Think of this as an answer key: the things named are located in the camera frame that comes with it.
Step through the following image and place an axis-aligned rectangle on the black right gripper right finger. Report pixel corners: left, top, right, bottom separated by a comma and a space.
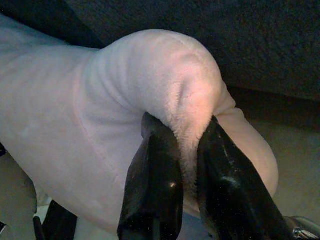
195, 115, 293, 240

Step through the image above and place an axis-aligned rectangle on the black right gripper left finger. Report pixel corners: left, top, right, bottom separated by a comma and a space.
116, 111, 185, 240

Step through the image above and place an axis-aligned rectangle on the pink plush pillow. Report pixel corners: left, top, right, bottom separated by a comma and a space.
0, 13, 280, 240

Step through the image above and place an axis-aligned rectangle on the grey-brown fabric sofa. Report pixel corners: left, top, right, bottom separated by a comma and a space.
0, 0, 320, 106

